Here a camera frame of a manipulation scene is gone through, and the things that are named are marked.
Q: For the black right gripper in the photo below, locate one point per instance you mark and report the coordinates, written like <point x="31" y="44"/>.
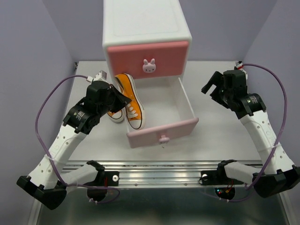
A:
<point x="218" y="79"/>

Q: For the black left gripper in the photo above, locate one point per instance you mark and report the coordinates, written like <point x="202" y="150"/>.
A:
<point x="122" y="99"/>

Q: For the dark pink drawer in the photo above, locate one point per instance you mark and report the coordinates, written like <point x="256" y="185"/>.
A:
<point x="149" y="60"/>

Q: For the light pink drawer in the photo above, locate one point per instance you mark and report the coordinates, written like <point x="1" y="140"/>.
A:
<point x="168" y="112"/>

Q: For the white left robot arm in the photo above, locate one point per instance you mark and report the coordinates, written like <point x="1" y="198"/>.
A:
<point x="45" y="183"/>

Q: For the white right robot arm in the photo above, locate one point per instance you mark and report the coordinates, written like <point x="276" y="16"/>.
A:
<point x="280" y="173"/>

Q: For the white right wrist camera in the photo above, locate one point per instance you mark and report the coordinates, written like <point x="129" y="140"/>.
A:
<point x="239" y="66"/>

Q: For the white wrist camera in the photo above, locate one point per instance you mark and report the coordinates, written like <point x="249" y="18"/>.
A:
<point x="239" y="66"/>
<point x="100" y="76"/>

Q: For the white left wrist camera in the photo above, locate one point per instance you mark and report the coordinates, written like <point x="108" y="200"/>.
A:
<point x="100" y="76"/>

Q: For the aluminium mounting rail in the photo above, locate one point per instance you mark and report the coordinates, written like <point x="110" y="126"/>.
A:
<point x="137" y="174"/>

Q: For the white cabinet frame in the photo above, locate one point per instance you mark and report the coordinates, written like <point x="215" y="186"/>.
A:
<point x="134" y="22"/>

